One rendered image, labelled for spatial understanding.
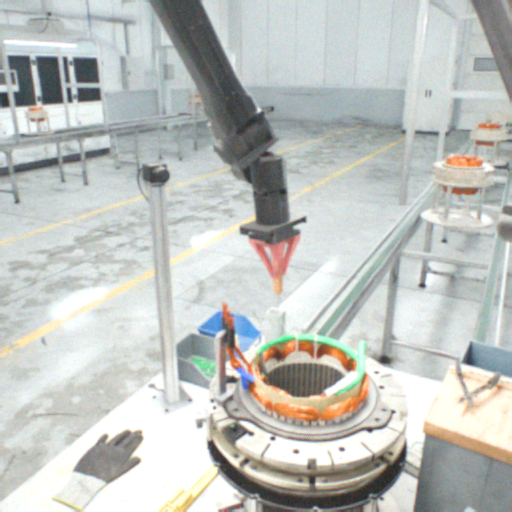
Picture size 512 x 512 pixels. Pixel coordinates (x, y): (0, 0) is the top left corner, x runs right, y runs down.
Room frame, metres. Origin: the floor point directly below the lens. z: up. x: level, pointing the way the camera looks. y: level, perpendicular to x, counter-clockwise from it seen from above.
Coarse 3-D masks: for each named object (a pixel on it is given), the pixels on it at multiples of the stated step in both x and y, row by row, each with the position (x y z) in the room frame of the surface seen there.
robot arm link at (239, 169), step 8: (272, 128) 0.77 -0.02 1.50; (272, 136) 0.77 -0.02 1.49; (216, 144) 0.75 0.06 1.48; (224, 144) 0.74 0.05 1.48; (264, 144) 0.77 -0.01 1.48; (272, 144) 0.77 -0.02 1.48; (216, 152) 0.76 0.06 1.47; (224, 152) 0.74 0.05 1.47; (256, 152) 0.76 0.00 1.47; (264, 152) 0.76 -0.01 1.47; (224, 160) 0.76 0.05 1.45; (232, 160) 0.74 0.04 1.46; (248, 160) 0.75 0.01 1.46; (232, 168) 0.85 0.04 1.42; (240, 168) 0.74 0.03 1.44; (240, 176) 0.83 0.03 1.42; (248, 176) 0.81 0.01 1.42
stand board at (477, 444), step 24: (456, 384) 0.73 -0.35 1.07; (480, 384) 0.73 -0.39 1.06; (432, 408) 0.66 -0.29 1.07; (456, 408) 0.66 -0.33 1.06; (480, 408) 0.66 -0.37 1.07; (504, 408) 0.66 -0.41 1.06; (432, 432) 0.63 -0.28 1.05; (456, 432) 0.61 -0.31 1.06; (480, 432) 0.61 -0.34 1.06; (504, 432) 0.61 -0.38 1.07; (504, 456) 0.57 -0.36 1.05
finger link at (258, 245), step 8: (256, 240) 0.77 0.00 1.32; (264, 240) 0.75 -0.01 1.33; (256, 248) 0.77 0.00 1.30; (264, 248) 0.78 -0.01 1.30; (272, 248) 0.74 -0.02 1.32; (280, 248) 0.74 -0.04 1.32; (264, 256) 0.78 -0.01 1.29; (280, 256) 0.75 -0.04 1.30; (280, 264) 0.76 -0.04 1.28; (272, 272) 0.77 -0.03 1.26
